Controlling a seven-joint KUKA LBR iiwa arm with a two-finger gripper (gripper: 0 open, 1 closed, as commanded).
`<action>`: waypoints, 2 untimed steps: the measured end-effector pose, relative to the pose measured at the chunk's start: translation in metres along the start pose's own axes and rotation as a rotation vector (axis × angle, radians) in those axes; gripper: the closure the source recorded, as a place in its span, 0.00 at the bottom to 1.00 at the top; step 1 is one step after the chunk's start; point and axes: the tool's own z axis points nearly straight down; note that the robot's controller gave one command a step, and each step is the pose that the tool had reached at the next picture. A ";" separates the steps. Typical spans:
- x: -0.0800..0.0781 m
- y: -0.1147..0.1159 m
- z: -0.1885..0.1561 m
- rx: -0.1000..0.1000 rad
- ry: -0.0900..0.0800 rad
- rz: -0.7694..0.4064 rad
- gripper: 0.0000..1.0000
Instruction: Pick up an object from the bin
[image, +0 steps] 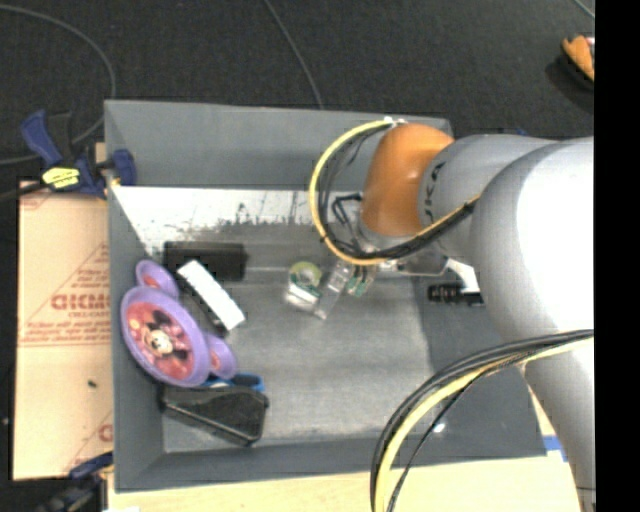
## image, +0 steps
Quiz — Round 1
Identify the black flat block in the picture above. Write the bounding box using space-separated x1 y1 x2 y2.
163 240 249 283

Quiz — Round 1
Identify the white rectangular block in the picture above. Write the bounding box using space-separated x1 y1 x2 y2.
176 259 247 332

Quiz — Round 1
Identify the blue flat thing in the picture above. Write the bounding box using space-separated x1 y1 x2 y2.
207 372 266 394

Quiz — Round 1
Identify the black wedge-shaped case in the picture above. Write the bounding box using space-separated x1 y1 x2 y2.
158 383 271 448

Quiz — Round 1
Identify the grey metal bin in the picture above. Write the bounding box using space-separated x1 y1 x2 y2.
103 99 549 492

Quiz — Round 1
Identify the green and white tape roll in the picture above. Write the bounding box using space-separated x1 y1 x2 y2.
284 259 324 312

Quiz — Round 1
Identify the brown cardboard board red print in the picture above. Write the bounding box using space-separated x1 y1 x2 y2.
12 182 115 481

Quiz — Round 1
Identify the black cylinder on white bracket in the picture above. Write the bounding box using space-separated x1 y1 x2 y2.
427 255 485 307

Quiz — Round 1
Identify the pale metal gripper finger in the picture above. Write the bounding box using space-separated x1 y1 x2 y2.
313 261 352 321

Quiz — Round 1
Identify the purple mouse-ear plate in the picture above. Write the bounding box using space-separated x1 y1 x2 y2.
119 258 239 389

